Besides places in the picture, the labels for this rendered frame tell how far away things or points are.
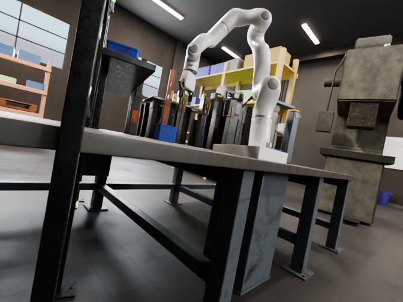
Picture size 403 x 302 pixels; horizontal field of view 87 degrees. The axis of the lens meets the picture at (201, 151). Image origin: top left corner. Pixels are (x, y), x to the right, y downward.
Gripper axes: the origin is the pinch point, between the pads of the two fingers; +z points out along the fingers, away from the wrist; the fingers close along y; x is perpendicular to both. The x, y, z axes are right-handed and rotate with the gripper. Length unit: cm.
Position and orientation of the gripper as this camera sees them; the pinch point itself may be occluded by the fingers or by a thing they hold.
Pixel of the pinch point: (185, 97)
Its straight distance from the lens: 129.4
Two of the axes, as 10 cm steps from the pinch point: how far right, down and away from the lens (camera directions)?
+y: -4.9, -1.2, -8.6
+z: -1.7, 9.8, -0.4
